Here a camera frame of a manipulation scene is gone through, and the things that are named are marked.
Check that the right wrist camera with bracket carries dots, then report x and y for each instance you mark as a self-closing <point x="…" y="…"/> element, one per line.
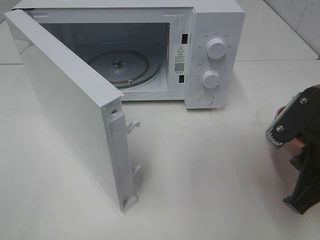
<point x="300" y="118"/>

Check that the white timer knob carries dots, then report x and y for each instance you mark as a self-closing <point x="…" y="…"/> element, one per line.
<point x="211" y="79"/>

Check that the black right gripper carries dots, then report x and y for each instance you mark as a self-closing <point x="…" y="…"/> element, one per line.
<point x="306" y="193"/>

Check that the glass microwave turntable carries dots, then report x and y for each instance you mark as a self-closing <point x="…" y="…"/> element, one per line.
<point x="126" y="68"/>

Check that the upper white power knob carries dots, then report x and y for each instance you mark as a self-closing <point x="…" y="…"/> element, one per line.
<point x="216" y="47"/>

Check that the pink round plate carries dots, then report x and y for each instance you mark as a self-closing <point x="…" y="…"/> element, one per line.
<point x="294" y="147"/>

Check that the round white door button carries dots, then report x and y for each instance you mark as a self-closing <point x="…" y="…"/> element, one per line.
<point x="206" y="99"/>

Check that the white microwave oven body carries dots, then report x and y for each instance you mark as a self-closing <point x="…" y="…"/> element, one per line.
<point x="174" y="31"/>

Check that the white microwave door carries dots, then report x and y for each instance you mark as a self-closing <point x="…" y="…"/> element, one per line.
<point x="81" y="104"/>

